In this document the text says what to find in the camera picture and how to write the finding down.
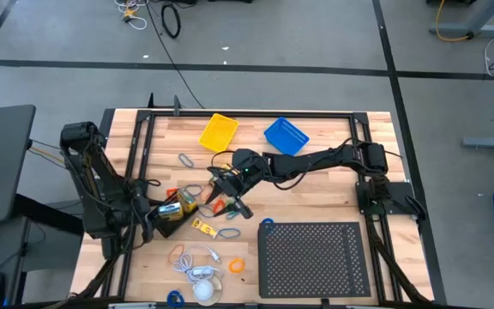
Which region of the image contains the yellow coil wristband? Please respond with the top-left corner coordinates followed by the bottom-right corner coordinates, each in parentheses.
top-left (228, 257), bottom-right (247, 275)

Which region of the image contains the black perforated metal riser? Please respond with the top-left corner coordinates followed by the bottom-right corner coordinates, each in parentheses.
top-left (256, 221), bottom-right (373, 300)

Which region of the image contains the white cable bundle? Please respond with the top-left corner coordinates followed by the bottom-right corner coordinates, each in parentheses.
top-left (113, 0), bottom-right (148, 31)

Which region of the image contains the thin orange rubber band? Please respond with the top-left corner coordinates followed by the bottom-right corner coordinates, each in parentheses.
top-left (167, 244), bottom-right (186, 265)

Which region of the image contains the black mesh bin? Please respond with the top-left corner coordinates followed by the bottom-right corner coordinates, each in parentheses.
top-left (147, 191), bottom-right (200, 239)

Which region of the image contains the blue plastic basket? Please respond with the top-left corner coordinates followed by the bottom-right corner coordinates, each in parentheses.
top-left (262, 116), bottom-right (310, 157)

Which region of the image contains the silver metal bar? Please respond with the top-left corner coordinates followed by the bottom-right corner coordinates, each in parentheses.
top-left (107, 301), bottom-right (158, 309)

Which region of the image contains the black table clamp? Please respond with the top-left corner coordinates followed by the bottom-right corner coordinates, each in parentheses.
top-left (403, 195), bottom-right (427, 222)

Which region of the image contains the small yellow crayon pack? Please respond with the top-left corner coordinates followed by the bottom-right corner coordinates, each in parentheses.
top-left (190, 217), bottom-right (219, 239)

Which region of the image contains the black cable sleeve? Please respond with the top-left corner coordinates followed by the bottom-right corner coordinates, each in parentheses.
top-left (365, 214), bottom-right (431, 304)
top-left (75, 239), bottom-right (141, 301)

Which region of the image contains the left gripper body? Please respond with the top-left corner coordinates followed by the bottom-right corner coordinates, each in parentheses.
top-left (124, 188), bottom-right (156, 255)

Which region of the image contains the white power cord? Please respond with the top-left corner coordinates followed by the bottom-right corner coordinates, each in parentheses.
top-left (172, 244), bottom-right (225, 284)

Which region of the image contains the black table frame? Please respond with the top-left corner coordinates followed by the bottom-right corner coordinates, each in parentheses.
top-left (99, 107), bottom-right (402, 308)

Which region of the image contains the black coiled cable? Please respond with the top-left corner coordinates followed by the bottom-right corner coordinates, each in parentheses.
top-left (160, 2), bottom-right (183, 39)

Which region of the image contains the grey desk leg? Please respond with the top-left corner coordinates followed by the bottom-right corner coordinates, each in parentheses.
top-left (429, 0), bottom-right (494, 39)

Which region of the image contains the yellow plastic basket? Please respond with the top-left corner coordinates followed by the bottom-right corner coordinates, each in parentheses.
top-left (198, 112), bottom-right (240, 154)

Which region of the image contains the grey desk foot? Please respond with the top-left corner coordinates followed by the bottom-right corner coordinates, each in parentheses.
top-left (462, 135), bottom-right (494, 151)

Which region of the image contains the long black floor cable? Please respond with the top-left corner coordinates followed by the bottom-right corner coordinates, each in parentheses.
top-left (143, 0), bottom-right (206, 109)

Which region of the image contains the yellow floor cable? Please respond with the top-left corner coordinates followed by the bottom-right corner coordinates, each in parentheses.
top-left (434, 0), bottom-right (471, 43)

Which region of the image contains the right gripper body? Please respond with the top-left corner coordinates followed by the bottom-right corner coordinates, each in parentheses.
top-left (208, 148), bottom-right (270, 220)

